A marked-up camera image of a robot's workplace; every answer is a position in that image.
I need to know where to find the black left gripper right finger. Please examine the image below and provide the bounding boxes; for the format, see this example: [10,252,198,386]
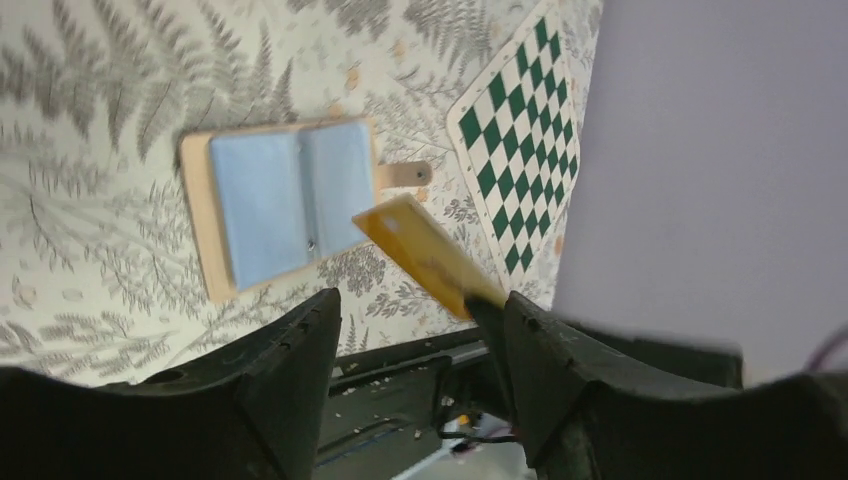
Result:
[465,293,847,479]

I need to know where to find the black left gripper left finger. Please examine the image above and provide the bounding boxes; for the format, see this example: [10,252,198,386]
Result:
[1,289,341,479]

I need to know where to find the beige leather card holder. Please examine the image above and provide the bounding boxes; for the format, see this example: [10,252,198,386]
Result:
[178,116,433,303]

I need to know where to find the grey black stripe card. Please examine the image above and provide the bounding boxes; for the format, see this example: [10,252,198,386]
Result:
[352,194,508,320]

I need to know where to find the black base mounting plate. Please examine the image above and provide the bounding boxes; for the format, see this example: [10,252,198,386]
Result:
[314,321,743,480]

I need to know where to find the green white chessboard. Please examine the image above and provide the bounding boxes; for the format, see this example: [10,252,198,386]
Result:
[446,1,579,289]

